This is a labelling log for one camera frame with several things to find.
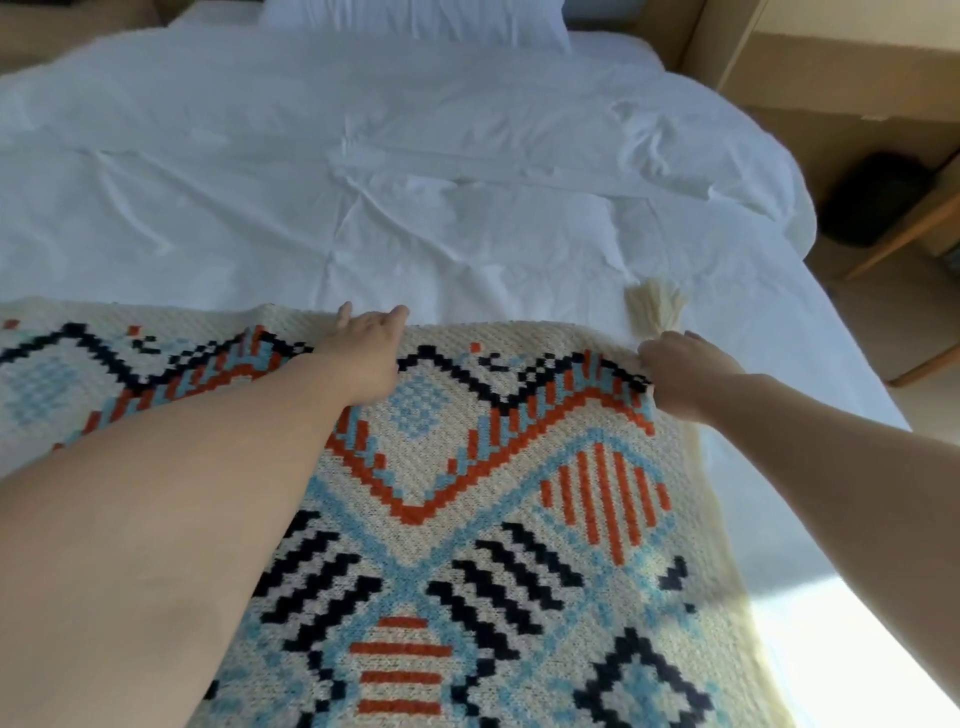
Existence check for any person's right hand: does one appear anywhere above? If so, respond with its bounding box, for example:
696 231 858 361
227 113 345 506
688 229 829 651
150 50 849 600
636 330 753 423

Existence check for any person's left hand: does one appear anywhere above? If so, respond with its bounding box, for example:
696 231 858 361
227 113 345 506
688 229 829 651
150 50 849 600
318 301 411 404

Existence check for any patterned knitted blanket with tassels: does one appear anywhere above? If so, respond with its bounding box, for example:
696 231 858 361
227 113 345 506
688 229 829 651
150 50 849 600
0 277 790 728

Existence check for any person's left forearm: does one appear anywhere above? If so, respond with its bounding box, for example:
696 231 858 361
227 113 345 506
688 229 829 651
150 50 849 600
0 352 355 728

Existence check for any person's right forearm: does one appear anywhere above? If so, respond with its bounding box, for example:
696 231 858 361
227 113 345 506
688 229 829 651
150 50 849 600
699 372 960 661

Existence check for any white duvet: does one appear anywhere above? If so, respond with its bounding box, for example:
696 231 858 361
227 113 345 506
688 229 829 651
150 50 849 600
0 26 819 354

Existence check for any black bag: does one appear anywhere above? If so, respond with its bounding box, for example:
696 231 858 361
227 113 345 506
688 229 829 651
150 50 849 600
819 150 936 249

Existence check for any wooden chair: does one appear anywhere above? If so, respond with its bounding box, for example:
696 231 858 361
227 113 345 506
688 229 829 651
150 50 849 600
846 174 960 389

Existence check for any white pillow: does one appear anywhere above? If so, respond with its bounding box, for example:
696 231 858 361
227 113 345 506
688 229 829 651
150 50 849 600
257 0 573 52

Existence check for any wooden desk cabinet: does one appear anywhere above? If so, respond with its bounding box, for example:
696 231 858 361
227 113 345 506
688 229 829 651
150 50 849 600
652 0 960 198

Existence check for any wooden nightstand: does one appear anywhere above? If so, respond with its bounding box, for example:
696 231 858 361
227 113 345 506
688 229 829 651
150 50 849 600
0 0 170 76

